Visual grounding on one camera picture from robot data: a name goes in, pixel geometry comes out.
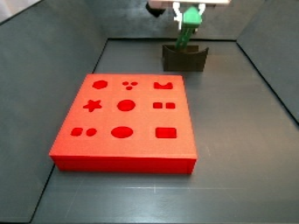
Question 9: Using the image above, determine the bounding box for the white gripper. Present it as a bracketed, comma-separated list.
[149, 0, 231, 31]

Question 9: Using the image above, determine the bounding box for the green three prong object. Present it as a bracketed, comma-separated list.
[175, 6, 202, 50]

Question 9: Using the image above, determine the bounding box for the black curved fixture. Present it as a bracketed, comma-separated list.
[163, 45, 210, 72]

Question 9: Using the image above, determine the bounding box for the red shape sorter block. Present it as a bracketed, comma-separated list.
[50, 73, 198, 174]

